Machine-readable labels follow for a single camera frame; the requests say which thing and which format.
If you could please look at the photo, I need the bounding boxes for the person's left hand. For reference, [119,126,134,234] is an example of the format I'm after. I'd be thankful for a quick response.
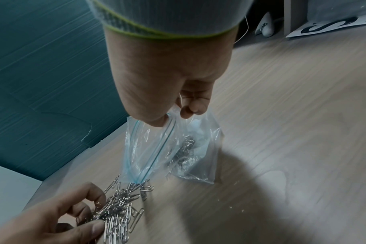
[0,182,108,244]

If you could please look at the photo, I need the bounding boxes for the person's right hand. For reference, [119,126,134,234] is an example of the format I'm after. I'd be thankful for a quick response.
[104,24,240,128]

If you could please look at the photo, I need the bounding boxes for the thin white cable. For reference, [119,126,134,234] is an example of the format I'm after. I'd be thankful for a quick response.
[234,16,251,45]

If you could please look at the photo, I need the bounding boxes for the clear plastic zip bag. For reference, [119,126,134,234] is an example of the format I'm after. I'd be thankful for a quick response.
[123,107,226,185]

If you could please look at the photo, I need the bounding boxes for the paper clips inside bag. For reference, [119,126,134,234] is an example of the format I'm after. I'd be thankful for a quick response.
[170,134,200,172]

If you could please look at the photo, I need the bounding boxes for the white sign with black print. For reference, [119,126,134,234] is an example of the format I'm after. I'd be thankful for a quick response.
[286,14,366,39]

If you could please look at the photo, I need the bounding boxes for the white board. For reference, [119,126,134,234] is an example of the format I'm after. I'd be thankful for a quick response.
[0,162,43,216]

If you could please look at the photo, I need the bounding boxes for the person's right forearm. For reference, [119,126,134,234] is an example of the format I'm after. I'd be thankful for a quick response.
[86,0,252,40]

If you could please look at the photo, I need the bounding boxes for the bunch of silver paper clips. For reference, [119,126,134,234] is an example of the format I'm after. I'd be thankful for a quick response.
[76,174,155,244]

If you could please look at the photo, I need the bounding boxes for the white computer mouse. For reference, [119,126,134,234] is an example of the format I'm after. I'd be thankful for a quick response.
[255,12,275,38]

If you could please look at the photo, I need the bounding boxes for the teal partition panel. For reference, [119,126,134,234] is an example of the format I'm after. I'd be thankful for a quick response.
[0,0,129,182]

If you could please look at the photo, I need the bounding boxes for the grey furniture post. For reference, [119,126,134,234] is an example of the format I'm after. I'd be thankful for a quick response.
[283,0,293,33]

